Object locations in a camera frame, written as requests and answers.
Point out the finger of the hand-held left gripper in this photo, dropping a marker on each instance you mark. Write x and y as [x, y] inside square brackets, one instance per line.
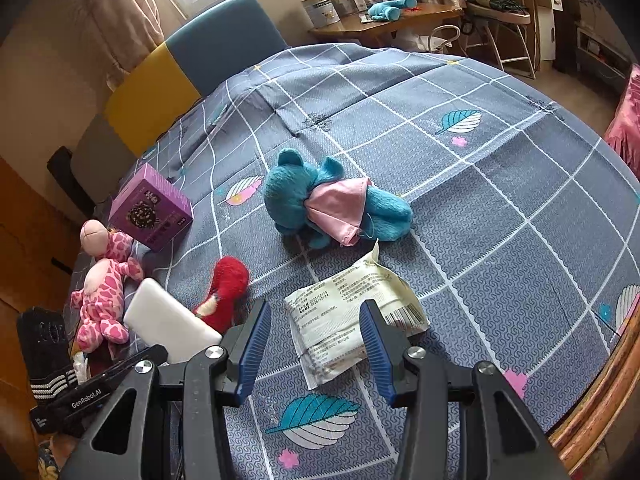
[150, 354]

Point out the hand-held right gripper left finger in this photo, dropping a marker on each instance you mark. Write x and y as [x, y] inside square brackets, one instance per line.
[252, 350]

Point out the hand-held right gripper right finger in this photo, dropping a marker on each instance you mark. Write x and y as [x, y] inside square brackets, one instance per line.
[375, 350]

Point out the white foam block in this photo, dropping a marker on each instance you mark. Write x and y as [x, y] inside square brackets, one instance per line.
[165, 317]

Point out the white printed packet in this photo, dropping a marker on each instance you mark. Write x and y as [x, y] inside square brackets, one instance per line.
[340, 310]

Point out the red plush toy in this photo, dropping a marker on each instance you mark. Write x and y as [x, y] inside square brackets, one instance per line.
[227, 280]

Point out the pink giraffe plush toy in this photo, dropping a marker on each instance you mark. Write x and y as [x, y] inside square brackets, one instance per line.
[105, 280]

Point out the purple cardboard box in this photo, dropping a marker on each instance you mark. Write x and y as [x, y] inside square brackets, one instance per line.
[150, 205]

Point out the teal bear plush, pink dress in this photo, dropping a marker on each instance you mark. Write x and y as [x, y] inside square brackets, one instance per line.
[290, 190]

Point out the grey-blue checked blanket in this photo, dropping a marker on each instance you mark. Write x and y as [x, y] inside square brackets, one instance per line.
[500, 210]

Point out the blue yellow grey headboard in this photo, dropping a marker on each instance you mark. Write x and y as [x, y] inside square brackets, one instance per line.
[225, 35]

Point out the wooden desk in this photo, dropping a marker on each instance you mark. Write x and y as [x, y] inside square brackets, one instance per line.
[380, 28]

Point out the pink quilt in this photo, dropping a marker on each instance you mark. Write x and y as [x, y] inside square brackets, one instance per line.
[625, 125]

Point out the teal plush toy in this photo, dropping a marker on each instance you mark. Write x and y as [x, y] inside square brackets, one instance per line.
[387, 9]

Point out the cream tin can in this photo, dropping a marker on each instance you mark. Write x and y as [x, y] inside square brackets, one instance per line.
[320, 12]

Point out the folding chair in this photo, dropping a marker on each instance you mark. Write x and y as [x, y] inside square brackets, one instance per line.
[500, 15]

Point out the white metal stool frame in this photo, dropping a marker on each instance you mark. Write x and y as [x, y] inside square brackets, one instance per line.
[435, 35]

